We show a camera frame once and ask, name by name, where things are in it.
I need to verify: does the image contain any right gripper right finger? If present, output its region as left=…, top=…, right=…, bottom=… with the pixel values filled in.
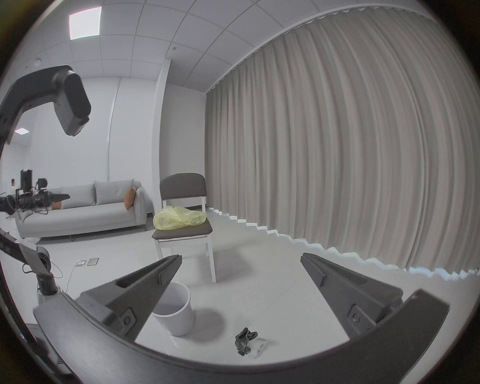
left=300, top=252, right=404, bottom=343

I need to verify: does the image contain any yellow plastic bag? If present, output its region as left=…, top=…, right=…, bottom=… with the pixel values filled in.
left=153, top=205, right=208, bottom=231

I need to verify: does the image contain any grey white-legged chair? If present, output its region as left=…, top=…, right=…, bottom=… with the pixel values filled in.
left=151, top=173, right=216, bottom=284

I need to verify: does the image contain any white trash bin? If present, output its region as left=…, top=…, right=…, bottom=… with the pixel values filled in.
left=151, top=282, right=196, bottom=337

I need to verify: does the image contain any white cable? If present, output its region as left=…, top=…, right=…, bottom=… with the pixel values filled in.
left=65, top=260, right=82, bottom=294

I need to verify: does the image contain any clear printed wrapper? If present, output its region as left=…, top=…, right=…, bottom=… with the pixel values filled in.
left=249, top=337, right=269, bottom=359

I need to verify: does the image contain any crumpled black plastic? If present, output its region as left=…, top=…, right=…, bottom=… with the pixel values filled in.
left=235, top=327, right=260, bottom=356

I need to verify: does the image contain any black cable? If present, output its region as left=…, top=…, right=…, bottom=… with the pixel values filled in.
left=22, top=258, right=63, bottom=280

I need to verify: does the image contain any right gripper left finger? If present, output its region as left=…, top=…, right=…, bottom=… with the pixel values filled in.
left=79, top=254, right=184, bottom=343

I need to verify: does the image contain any white curtain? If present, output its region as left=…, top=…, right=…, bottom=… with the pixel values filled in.
left=204, top=7, right=480, bottom=280

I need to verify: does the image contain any pale grey sofa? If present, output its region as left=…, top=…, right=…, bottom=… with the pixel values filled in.
left=14, top=180, right=148, bottom=239

